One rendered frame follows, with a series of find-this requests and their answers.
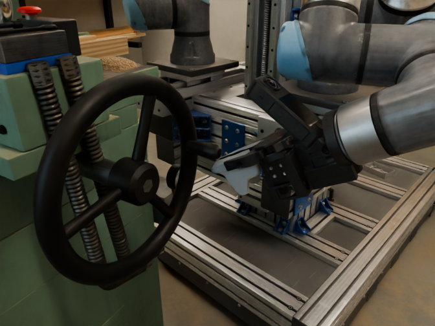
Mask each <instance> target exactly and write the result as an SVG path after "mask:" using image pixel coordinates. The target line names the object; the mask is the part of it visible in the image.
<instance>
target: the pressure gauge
mask: <svg viewBox="0 0 435 326"><path fill-rule="evenodd" d="M180 165H181V164H180V163H175V164H173V165H172V166H171V167H170V168H169V170H168V172H167V176H166V183H167V186H168V187H169V188H171V189H172V192H173V195H174V192H175V189H176V185H177V181H178V178H179V171H180Z"/></svg>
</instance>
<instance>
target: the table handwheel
mask: <svg viewBox="0 0 435 326"><path fill-rule="evenodd" d="M138 95H144V96H143V101H142V108H141V112H140V120H139V126H138V130H137V135H136V139H135V145H134V148H133V154H132V157H123V158H121V159H119V160H118V161H117V162H115V161H112V160H109V159H106V158H104V159H103V160H101V161H100V162H98V163H96V164H93V165H90V163H88V162H87V159H86V157H85V156H86V154H85V153H84V151H82V152H80V153H77V154H75V155H76V158H75V159H76V160H77V163H78V167H79V169H80V170H79V172H80V173H81V176H82V177H85V178H87V179H91V180H93V181H96V182H99V183H101V184H105V185H106V186H107V187H108V190H109V192H108V193H106V194H105V195H104V196H103V197H101V198H100V199H99V200H97V201H96V202H95V203H94V204H92V205H91V206H90V207H88V209H86V210H84V211H83V212H82V213H80V214H79V215H77V216H76V217H75V218H73V219H72V220H70V221H69V222H68V223H66V224H64V225H63V218H62V196H63V187H64V183H65V178H66V175H67V171H68V168H69V164H70V163H71V159H72V157H73V155H74V152H75V151H76V148H77V147H78V144H79V143H80V141H81V139H82V137H83V136H84V135H85V133H86V131H87V130H88V129H89V127H90V126H91V125H92V123H93V122H94V121H95V120H96V119H97V118H98V117H99V116H100V115H101V114H102V113H103V112H104V111H105V110H106V109H108V108H109V107H111V106H112V105H113V104H115V103H117V102H119V101H121V100H123V99H125V98H128V97H130V96H138ZM156 99H157V100H159V101H160V102H162V103H163V104H164V105H165V106H166V107H167V108H168V110H169V111H170V112H171V114H172V116H173V118H174V120H175V123H176V125H177V128H178V132H179V138H180V143H181V165H180V171H179V178H178V181H177V185H176V189H175V192H174V195H173V198H172V201H171V203H170V205H167V204H166V203H165V202H164V201H163V200H162V199H161V198H160V197H159V196H158V195H157V194H156V192H157V190H158V188H159V172H158V170H157V168H156V167H155V166H154V165H153V164H151V163H148V162H145V156H146V149H147V145H148V137H149V132H150V125H151V120H152V116H153V110H154V107H155V101H156ZM189 140H191V141H197V133H196V129H195V124H194V119H193V117H192V114H191V112H190V109H189V107H188V105H187V103H186V102H185V100H184V98H183V97H182V96H181V94H180V93H179V92H178V91H177V89H175V88H174V87H173V86H172V85H170V84H169V83H168V82H167V81H165V80H163V79H161V78H159V77H157V76H154V75H151V74H144V73H138V72H136V73H127V74H121V75H118V76H114V77H112V78H109V79H107V80H105V81H102V82H101V83H99V84H97V85H95V86H94V87H93V88H91V89H89V90H88V91H87V92H86V93H85V94H83V95H82V96H81V97H80V98H79V99H78V100H77V101H76V102H75V103H74V104H73V105H72V106H71V108H70V109H69V110H68V111H67V112H66V113H65V115H64V116H63V118H62V119H61V120H60V122H59V123H58V125H57V126H56V128H55V130H54V131H53V133H52V135H51V136H50V138H49V141H48V142H47V145H46V147H45V150H44V152H43V155H42V157H41V160H40V163H39V167H38V172H37V175H36V181H35V185H34V197H33V216H34V226H35V230H36V235H37V238H38V241H39V244H40V247H41V249H42V250H43V253H44V254H45V257H46V258H47V259H48V261H49V262H50V264H51V265H52V266H53V267H54V268H55V269H56V270H57V271H58V272H59V273H60V274H61V275H63V276H64V277H66V278H67V279H70V280H71V281H74V282H76V283H79V284H83V285H91V286H100V285H109V284H112V283H116V282H118V281H121V280H123V279H126V278H127V277H129V276H131V275H133V274H135V273H136V272H138V271H139V270H140V269H142V268H143V267H145V266H146V265H147V264H148V263H149V262H150V261H151V260H152V259H153V258H154V257H155V256H156V255H157V254H158V253H159V252H160V251H161V250H162V248H163V247H164V246H165V244H166V243H167V242H168V241H169V239H170V237H171V236H172V235H173V233H174V231H175V229H176V228H177V226H178V224H179V223H180V221H181V219H182V217H183V214H184V212H185V210H186V207H187V205H188V202H189V200H190V196H191V193H192V189H193V186H194V181H195V174H196V170H197V155H196V154H194V153H192V152H190V151H187V150H186V143H187V142H188V141H189ZM120 200H122V201H125V202H128V203H130V204H133V205H135V206H143V205H145V204H147V203H148V202H149V203H150V204H152V205H153V206H154V207H156V209H158V210H159V211H160V212H161V213H162V214H163V215H164V217H163V218H162V220H161V222H160V223H159V225H158V227H156V229H155V231H154V232H153V233H152V234H151V235H150V236H149V237H148V239H147V240H146V241H145V242H144V243H143V244H142V245H141V246H139V247H138V248H137V249H136V250H135V251H134V252H132V253H130V254H129V255H127V256H126V257H124V258H122V259H119V260H118V261H114V262H111V263H104V264H100V263H92V262H89V261H87V260H85V259H84V258H82V257H80V256H79V255H78V254H77V253H76V252H75V251H74V249H73V248H72V246H71V244H70V242H69V239H70V238H72V237H73V236H74V235H76V234H77V233H78V232H79V231H80V230H81V229H83V228H84V227H85V226H87V225H88V224H89V223H90V222H91V221H93V220H94V219H95V218H97V217H98V216H99V215H100V214H102V213H104V212H105V211H106V210H107V209H109V208H110V207H112V206H113V205H114V204H116V203H117V202H118V201H120Z"/></svg>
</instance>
